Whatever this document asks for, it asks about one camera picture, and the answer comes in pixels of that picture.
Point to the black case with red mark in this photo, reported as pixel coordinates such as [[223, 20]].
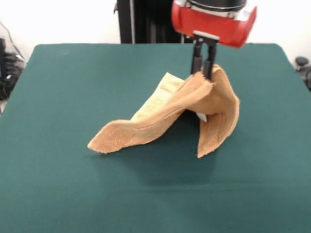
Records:
[[2, 55]]

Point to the dark green table cloth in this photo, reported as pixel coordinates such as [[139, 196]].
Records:
[[73, 170]]

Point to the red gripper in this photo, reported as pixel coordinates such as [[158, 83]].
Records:
[[209, 24]]

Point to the black round chair part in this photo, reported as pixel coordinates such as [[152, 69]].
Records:
[[302, 61]]

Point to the black bag pile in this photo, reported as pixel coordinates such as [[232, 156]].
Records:
[[12, 72]]

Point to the tan terry towel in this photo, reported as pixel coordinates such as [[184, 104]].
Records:
[[150, 123]]

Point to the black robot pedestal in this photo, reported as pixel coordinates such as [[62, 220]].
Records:
[[145, 21]]

